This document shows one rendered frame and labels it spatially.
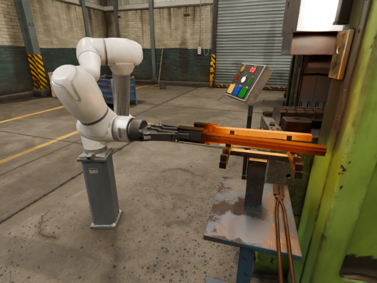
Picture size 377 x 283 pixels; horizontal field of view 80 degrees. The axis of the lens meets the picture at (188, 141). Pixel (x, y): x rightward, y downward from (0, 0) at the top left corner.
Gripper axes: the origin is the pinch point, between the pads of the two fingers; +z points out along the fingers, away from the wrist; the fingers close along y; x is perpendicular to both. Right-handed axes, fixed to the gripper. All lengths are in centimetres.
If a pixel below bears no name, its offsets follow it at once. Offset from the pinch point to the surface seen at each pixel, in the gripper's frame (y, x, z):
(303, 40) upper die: -60, 29, 37
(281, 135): -22.9, -5.9, 29.0
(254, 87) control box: -105, 1, 16
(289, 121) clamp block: -48, -7, 35
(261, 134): -22.8, -6.0, 21.6
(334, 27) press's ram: -56, 33, 48
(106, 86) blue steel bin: -420, -46, -339
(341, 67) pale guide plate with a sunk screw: -35, 18, 48
